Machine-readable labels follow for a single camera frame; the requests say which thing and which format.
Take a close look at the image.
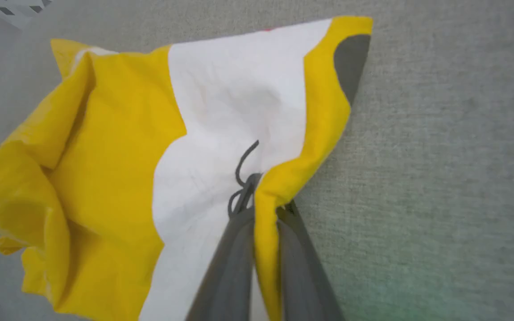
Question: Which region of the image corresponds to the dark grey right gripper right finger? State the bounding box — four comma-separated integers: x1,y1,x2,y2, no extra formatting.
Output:
277,201,345,321

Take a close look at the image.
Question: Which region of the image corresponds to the white perforated basket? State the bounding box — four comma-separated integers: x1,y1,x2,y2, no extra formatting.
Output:
0,0,53,28

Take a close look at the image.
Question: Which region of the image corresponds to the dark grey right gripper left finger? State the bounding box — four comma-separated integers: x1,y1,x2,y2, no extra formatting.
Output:
186,174,261,321

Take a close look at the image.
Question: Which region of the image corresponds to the yellow and white garment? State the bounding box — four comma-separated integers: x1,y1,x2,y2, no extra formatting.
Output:
0,16,373,321

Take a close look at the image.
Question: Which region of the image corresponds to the grey fabric sofa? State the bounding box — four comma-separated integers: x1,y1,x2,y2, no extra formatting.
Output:
0,0,514,321

